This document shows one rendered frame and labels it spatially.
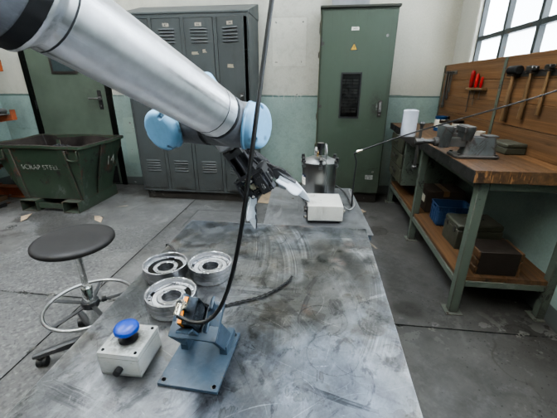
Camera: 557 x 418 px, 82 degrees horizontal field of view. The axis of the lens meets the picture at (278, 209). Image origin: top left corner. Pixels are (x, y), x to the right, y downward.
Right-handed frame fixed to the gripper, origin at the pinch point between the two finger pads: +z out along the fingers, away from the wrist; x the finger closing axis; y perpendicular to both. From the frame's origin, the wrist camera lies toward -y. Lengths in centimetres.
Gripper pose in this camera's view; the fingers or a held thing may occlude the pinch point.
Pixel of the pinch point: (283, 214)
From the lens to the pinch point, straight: 77.3
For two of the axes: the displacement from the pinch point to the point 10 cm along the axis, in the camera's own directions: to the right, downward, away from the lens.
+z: 5.1, 8.1, 3.0
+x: 8.6, -4.4, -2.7
